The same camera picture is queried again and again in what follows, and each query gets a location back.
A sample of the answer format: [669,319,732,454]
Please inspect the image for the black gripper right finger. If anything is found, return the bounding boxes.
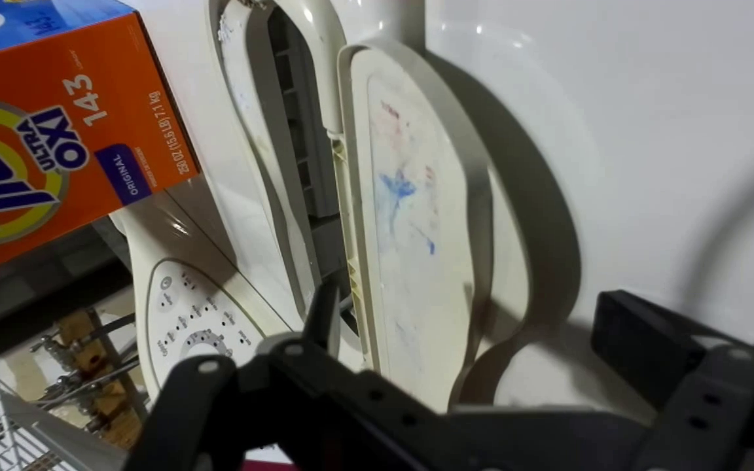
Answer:
[592,287,754,471]

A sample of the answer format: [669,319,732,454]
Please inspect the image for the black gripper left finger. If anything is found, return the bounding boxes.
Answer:
[121,268,502,471]

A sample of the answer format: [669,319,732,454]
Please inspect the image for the cream oval compartment lid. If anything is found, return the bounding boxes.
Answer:
[338,37,497,412]

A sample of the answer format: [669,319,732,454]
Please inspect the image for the white washing machine with dial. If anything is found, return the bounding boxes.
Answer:
[104,0,590,421]

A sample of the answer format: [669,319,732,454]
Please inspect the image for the oval dial control panel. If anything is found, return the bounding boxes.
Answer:
[131,254,270,406]

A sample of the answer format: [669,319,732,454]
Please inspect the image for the orange blue Tide detergent box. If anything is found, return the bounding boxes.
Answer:
[0,0,203,287]

